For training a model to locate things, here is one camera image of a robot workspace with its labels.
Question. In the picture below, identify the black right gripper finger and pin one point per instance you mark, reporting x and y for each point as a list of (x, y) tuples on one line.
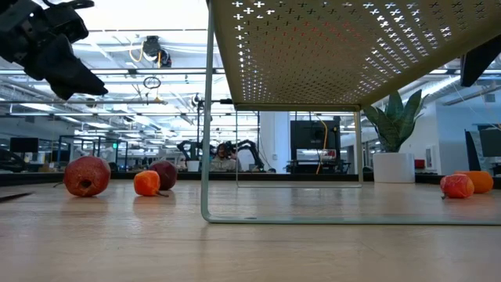
[(479, 62)]

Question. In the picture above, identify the red-orange fruit with stem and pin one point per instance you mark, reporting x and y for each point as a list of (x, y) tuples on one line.
[(456, 186)]

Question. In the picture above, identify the person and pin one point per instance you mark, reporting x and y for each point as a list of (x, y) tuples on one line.
[(223, 156)]

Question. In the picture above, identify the black office monitor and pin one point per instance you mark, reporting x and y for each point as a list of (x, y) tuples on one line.
[(491, 143)]

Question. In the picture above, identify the black flat strip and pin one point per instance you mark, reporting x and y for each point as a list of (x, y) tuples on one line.
[(11, 196)]

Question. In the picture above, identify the white plant pot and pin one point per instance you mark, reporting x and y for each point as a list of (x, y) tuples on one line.
[(393, 168)]

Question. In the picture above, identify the dark red round fruit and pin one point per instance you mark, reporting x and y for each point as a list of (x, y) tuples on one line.
[(167, 174)]

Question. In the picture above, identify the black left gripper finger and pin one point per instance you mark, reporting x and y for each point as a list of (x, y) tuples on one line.
[(66, 70)]

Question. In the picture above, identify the small orange fruit with stem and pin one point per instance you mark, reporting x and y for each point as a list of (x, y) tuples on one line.
[(146, 183)]

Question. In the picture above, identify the red pomegranate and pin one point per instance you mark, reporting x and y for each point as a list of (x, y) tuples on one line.
[(86, 172)]

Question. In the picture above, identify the black monitor on stand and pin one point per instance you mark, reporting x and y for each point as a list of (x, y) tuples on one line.
[(313, 135)]

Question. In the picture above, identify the small dark background monitor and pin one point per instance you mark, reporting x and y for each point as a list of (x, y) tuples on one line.
[(24, 145)]

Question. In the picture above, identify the green snake plant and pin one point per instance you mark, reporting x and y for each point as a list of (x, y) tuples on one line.
[(395, 121)]

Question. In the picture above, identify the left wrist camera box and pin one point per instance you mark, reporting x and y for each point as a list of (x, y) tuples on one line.
[(66, 21)]

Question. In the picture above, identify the orange round fruit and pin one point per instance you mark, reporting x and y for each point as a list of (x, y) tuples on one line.
[(483, 182)]

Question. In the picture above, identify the small red box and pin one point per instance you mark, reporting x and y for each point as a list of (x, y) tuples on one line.
[(420, 163)]

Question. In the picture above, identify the black background frame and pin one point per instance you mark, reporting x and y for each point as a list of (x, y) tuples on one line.
[(98, 139)]

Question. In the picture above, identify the black ceiling camera mount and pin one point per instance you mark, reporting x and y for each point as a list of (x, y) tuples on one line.
[(152, 46)]

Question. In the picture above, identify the black background robot arm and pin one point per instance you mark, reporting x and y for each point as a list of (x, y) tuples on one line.
[(250, 147), (192, 149)]

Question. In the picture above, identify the green perforated metal shelf riser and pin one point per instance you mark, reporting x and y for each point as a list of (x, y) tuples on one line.
[(332, 51)]

